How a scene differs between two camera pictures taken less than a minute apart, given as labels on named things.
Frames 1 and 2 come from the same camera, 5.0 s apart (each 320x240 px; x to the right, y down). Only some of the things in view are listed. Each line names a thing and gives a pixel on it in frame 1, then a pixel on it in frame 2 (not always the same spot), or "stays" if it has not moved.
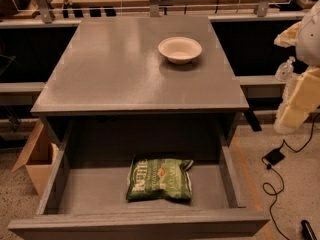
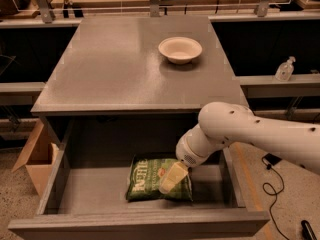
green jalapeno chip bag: (159, 177) stays
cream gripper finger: (304, 99) → (174, 177)
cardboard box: (39, 157) stays
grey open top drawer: (86, 196) stays
